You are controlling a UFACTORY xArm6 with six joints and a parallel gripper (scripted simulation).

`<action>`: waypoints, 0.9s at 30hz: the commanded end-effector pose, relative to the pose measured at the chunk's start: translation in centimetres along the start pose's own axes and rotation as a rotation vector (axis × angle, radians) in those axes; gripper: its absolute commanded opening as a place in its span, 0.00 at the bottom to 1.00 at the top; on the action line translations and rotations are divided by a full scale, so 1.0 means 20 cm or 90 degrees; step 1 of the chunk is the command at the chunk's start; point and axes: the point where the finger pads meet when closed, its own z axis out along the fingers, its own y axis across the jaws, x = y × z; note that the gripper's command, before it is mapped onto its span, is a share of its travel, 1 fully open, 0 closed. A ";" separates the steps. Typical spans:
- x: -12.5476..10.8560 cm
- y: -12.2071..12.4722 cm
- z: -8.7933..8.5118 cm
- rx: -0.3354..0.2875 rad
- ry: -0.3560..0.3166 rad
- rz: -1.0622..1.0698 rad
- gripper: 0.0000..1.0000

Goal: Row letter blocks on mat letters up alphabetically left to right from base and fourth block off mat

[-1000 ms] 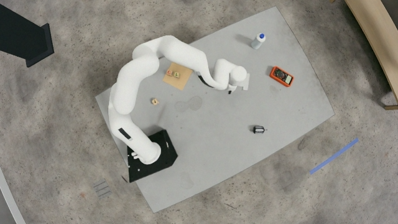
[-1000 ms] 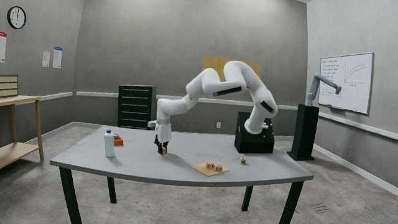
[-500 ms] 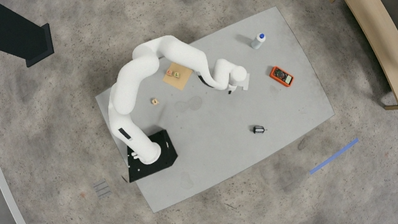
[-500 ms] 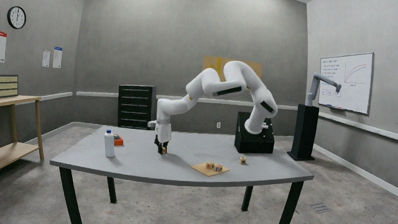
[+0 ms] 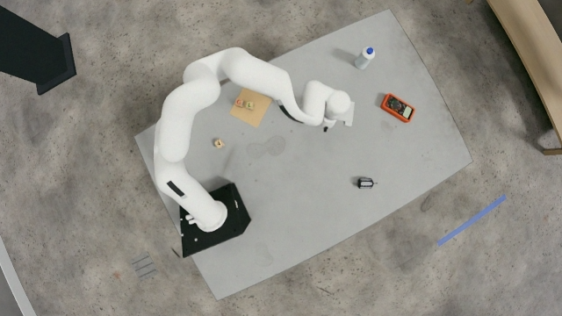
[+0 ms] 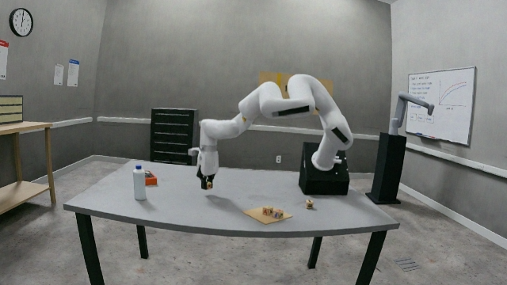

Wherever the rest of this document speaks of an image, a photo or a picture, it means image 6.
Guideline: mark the orange pocket multimeter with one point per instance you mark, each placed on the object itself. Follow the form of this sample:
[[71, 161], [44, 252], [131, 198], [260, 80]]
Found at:
[[150, 179]]

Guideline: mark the white plastic bottle with blue cap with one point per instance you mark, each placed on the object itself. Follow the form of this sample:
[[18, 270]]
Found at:
[[139, 183]]

